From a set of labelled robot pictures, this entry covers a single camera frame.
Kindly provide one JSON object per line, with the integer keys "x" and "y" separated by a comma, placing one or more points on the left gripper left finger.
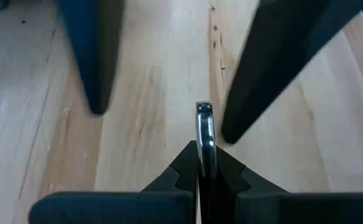
{"x": 112, "y": 208}

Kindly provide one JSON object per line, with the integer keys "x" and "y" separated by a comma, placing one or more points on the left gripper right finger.
{"x": 293, "y": 210}

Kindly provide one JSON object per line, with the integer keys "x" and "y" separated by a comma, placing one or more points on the silver metal table knife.
{"x": 206, "y": 130}

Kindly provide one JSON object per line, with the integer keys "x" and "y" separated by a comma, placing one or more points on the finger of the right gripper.
{"x": 97, "y": 46}
{"x": 277, "y": 62}

